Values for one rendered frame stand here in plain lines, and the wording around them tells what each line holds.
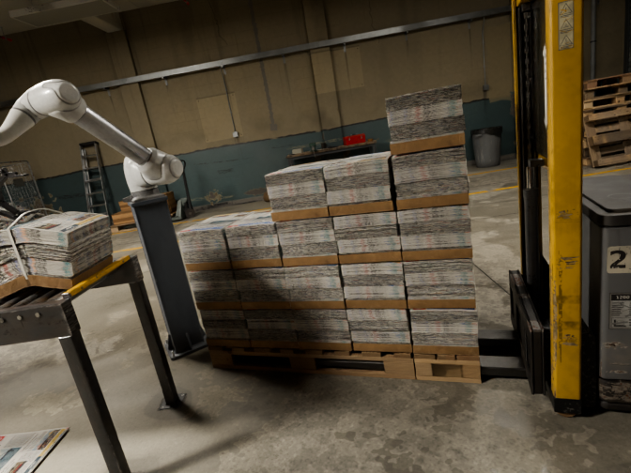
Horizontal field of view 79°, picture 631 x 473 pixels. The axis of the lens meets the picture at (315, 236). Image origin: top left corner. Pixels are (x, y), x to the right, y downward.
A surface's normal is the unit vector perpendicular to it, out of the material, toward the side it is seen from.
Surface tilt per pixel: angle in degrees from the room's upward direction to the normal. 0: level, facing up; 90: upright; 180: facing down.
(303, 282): 90
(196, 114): 90
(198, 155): 90
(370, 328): 90
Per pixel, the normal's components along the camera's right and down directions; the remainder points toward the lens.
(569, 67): -0.32, 0.30
